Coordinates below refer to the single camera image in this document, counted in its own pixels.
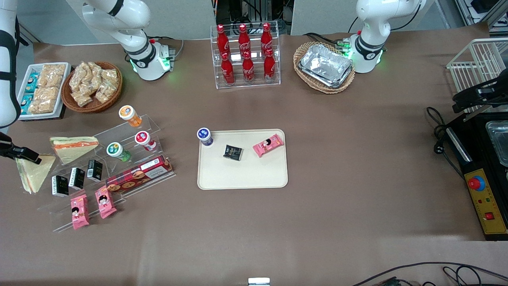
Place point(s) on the red cola bottle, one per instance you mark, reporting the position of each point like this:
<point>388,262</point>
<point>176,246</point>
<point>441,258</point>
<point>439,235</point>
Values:
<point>243,39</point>
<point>248,70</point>
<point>228,71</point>
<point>269,68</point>
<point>266,37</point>
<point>222,39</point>

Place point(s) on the blue lid small bottle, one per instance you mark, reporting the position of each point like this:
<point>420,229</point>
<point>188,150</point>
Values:
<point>204,136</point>

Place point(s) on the light wicker basket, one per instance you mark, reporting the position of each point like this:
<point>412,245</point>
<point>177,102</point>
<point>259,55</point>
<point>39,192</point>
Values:
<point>303,75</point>

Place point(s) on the clear acrylic bottle rack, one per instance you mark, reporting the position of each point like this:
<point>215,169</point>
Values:
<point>246,79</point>

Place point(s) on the clear acrylic stepped stand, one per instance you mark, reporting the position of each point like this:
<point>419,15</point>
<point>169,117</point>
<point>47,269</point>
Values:
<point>119,135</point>

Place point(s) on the green small bottle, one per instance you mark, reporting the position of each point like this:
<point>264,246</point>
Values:
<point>116,151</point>

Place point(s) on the red cookie box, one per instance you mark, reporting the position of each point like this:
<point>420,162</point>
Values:
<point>139,174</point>

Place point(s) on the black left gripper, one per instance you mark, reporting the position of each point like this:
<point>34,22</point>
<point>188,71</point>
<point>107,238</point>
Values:
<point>489,92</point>

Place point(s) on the aluminium foil container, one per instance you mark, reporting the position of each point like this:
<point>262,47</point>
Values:
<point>325,63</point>

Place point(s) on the beige plastic tray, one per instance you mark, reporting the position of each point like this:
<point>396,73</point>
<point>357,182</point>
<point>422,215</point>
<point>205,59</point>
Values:
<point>242,172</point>

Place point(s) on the clear bag of crackers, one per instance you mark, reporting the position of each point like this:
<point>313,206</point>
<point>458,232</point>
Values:
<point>77,75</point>
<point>103,94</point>
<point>52,73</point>
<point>82,98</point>
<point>44,99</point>
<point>110,76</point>
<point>94,69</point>

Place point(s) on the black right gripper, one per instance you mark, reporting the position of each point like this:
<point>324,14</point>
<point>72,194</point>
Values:
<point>18,152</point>

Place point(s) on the small black carton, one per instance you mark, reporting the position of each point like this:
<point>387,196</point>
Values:
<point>95,170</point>
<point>76,178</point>
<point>60,186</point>

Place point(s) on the dark equipment rack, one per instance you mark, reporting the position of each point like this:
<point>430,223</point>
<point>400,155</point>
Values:
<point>254,12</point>

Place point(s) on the red lid small bottle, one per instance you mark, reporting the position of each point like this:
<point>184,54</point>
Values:
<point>143,140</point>

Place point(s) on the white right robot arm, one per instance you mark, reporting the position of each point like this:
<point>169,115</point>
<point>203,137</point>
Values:
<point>123,24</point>

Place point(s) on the black snack packet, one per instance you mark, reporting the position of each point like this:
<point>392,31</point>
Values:
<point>233,152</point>

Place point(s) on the brown wicker basket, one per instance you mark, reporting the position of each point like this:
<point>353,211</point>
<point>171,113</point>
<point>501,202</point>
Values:
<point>95,105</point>

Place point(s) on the metal pan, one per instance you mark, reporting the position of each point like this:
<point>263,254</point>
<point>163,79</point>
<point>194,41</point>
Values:
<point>500,143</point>

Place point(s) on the red emergency stop button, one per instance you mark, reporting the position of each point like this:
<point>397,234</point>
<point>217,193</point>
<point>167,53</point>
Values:
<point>476,183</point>

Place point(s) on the triangle sandwich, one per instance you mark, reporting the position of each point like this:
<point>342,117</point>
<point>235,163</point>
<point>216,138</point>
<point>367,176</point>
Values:
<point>35,176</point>
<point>73,147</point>

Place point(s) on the black sealing machine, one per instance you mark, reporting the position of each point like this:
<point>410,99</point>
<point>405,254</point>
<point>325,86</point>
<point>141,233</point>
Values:
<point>472,159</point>

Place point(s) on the pink snack packet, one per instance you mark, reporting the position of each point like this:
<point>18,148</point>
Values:
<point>105,202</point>
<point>79,210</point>
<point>268,145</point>

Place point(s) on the teal snack packet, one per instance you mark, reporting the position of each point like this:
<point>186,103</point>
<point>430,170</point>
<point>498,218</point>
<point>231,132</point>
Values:
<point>31,81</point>
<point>26,102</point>

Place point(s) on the white rectangular dish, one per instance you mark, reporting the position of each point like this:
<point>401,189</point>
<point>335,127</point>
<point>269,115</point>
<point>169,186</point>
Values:
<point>65,85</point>

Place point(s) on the orange small bottle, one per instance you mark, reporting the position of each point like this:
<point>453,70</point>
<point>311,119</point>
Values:
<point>129,114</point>

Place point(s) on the small white block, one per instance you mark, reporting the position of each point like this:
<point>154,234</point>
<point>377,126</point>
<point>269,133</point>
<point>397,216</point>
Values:
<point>258,281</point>

